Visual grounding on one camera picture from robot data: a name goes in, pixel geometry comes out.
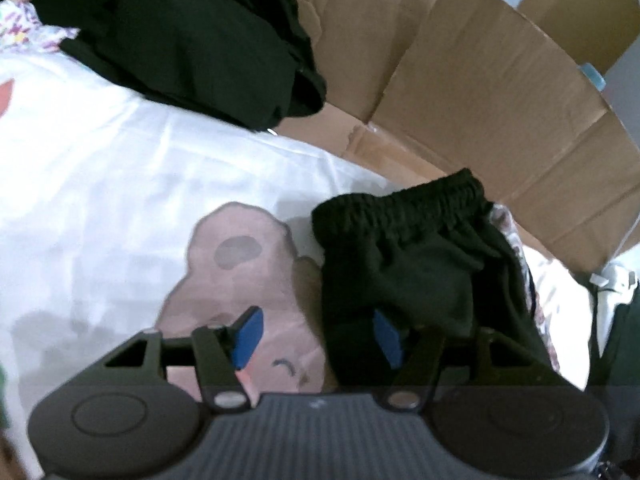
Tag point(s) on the folded black garment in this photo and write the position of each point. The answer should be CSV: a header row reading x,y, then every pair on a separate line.
x,y
625,340

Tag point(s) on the flat cardboard sheet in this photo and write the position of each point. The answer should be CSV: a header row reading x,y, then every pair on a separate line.
x,y
475,110

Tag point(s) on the tall cardboard box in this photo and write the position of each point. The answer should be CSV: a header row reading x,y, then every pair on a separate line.
x,y
575,25

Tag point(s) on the white cloth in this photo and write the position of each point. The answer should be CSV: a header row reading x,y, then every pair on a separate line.
x,y
612,285

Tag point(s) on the doll in floral dress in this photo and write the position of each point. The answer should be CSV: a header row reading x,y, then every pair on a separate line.
x,y
20,25

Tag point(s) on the black bear-print pants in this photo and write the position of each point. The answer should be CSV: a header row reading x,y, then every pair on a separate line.
x,y
400,260

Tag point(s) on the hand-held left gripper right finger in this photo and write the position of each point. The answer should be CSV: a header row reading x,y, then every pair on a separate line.
x,y
387,342

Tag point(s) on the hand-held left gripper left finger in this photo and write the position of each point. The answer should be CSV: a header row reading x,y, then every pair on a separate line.
x,y
247,335

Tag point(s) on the crumpled black garment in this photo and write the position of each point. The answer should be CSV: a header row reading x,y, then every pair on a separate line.
x,y
200,40

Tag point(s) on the cream bear print bedsheet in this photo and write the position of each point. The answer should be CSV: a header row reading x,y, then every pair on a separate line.
x,y
100,185

